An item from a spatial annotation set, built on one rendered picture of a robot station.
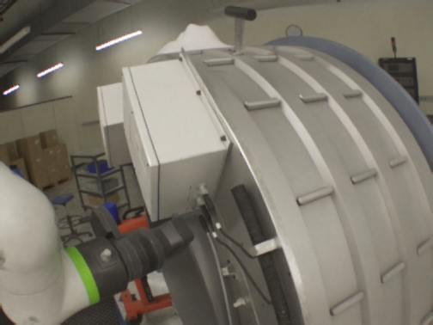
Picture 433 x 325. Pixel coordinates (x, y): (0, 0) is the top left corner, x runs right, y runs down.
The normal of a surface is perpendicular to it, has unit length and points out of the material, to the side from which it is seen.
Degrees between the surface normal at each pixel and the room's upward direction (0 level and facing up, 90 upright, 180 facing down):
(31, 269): 123
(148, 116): 42
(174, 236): 48
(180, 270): 61
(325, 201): 54
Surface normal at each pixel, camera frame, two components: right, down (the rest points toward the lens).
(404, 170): 0.23, -0.43
